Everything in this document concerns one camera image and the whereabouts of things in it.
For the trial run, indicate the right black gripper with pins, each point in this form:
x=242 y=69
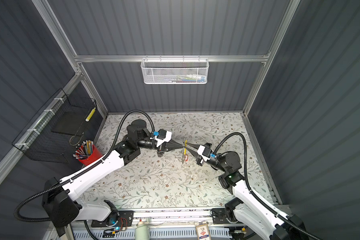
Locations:
x=199 y=159

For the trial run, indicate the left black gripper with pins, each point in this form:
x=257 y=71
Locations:
x=170 y=145

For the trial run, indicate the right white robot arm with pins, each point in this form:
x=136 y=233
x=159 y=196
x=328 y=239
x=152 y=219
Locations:
x=248 y=207

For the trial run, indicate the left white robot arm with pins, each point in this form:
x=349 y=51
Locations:
x=64 y=204

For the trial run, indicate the red pencil cup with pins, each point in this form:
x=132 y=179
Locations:
x=87 y=153

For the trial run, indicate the playing card box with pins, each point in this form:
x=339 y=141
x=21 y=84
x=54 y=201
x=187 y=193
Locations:
x=202 y=231

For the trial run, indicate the yellow marker in basket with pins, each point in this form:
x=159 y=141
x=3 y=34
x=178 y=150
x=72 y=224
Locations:
x=90 y=114

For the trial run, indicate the white bottle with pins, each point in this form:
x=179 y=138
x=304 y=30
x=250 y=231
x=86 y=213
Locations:
x=142 y=231

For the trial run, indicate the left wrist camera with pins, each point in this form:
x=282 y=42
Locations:
x=162 y=136

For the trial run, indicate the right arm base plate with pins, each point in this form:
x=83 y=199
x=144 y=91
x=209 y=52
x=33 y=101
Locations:
x=219 y=216

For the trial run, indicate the white wire mesh basket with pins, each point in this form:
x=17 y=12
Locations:
x=184 y=72

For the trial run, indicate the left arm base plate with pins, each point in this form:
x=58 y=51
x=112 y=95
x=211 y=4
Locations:
x=122 y=219

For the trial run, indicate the black wire basket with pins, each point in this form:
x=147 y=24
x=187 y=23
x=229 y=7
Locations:
x=56 y=133

